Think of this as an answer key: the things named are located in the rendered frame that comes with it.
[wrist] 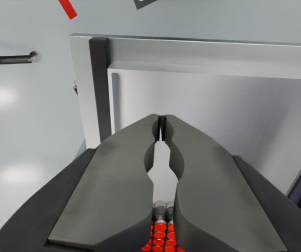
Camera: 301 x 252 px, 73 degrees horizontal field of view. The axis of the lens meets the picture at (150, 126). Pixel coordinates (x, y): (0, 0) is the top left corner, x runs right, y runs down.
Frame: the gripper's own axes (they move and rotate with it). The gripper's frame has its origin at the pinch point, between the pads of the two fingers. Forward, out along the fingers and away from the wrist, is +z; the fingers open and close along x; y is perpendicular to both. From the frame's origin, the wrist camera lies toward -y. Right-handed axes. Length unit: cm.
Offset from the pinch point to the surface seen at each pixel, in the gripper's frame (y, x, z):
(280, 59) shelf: -0.6, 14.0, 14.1
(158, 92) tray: 4.1, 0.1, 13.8
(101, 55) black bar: -0.6, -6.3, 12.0
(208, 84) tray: 2.8, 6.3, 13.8
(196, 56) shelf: -0.5, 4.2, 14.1
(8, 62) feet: 23, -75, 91
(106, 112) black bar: 6.4, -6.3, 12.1
